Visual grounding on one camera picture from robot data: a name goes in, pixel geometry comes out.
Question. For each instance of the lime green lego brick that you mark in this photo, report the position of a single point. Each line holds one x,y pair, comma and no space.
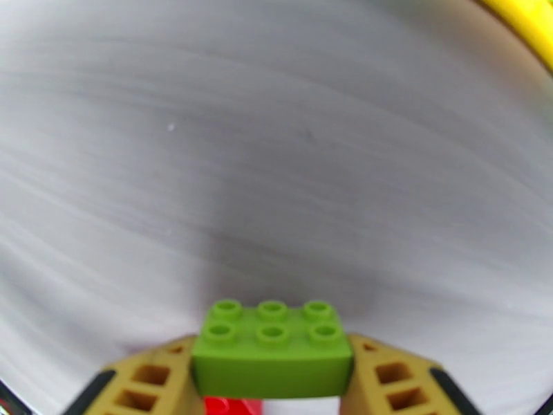
272,370

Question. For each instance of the red lego brick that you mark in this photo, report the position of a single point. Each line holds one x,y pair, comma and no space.
229,407

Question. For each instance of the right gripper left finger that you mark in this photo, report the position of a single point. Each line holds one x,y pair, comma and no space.
147,379

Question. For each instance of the yellow plastic bin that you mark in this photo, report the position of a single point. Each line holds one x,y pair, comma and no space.
531,16

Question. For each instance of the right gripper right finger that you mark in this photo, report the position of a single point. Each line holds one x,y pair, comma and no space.
397,379

